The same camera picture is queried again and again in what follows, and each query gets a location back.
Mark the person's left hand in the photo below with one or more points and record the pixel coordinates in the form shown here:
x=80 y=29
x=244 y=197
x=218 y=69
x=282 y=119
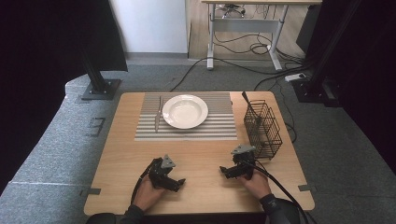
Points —
x=148 y=196

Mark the grey striped placemat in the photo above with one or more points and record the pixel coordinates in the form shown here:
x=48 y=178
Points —
x=199 y=132

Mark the silver table knife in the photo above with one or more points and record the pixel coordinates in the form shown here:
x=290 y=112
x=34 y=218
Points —
x=158 y=118

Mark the grey table edge tab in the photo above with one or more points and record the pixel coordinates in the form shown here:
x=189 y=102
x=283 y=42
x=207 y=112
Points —
x=90 y=191
x=307 y=188

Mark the person's right hand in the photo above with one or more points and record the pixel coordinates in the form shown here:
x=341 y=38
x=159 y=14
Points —
x=257 y=183

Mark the white power strip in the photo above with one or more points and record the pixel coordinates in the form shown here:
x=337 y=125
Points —
x=295 y=76

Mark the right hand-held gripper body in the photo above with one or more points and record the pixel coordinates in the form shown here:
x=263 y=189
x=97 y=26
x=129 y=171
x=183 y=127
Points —
x=243 y=161

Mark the white round plate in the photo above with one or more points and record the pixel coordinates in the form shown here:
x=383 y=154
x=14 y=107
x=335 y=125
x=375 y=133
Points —
x=185 y=111

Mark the black metal stand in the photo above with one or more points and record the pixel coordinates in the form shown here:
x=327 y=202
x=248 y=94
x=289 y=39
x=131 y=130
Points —
x=317 y=84
x=99 y=84

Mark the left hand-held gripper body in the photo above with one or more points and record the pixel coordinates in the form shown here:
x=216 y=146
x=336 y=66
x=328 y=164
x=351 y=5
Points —
x=159 y=174

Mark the black curtain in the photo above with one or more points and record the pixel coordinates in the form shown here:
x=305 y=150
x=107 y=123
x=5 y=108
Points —
x=46 y=46

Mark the white frame desk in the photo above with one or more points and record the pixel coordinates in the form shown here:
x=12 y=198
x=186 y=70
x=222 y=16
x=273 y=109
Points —
x=244 y=25

